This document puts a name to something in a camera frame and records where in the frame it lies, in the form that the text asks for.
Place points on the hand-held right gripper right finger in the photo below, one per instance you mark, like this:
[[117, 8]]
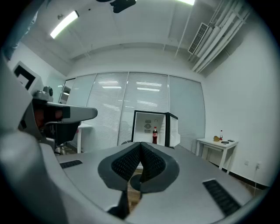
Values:
[[192, 175]]

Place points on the brown paper bag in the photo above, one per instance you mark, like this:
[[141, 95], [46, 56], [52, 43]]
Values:
[[216, 138]]

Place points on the white ceiling pipes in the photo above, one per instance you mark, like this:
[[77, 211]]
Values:
[[218, 37]]

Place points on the round ceiling fixture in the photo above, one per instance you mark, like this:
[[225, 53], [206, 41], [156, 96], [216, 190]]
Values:
[[60, 16]]

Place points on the glass partition with blinds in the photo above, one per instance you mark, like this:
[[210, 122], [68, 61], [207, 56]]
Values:
[[109, 98]]

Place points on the black head camera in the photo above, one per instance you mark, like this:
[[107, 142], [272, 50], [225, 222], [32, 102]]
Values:
[[122, 5]]

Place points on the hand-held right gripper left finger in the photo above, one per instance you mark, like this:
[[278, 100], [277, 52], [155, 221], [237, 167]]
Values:
[[87, 175]]

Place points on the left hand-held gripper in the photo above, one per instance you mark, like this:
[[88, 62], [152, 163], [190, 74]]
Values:
[[28, 76]]

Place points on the person's light blue clothing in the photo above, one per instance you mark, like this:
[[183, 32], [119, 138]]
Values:
[[22, 32]]

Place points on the person's left hand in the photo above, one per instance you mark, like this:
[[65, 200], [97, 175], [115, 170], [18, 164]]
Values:
[[39, 118]]

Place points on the wooden floor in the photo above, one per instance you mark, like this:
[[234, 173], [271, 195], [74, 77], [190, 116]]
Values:
[[134, 197]]

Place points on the white table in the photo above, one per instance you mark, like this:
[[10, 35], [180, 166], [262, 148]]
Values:
[[216, 143], [85, 125]]

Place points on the dark cola bottle red cap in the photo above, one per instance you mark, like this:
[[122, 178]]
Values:
[[155, 136]]

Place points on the black mini fridge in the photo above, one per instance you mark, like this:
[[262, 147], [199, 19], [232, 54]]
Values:
[[140, 131]]

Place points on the ceiling light strip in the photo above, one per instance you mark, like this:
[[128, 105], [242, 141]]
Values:
[[64, 24], [188, 1]]

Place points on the white wall socket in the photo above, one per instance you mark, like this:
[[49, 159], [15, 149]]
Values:
[[258, 165]]

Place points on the small red-capped bottle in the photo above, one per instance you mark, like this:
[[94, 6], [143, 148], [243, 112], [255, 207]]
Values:
[[221, 136]]

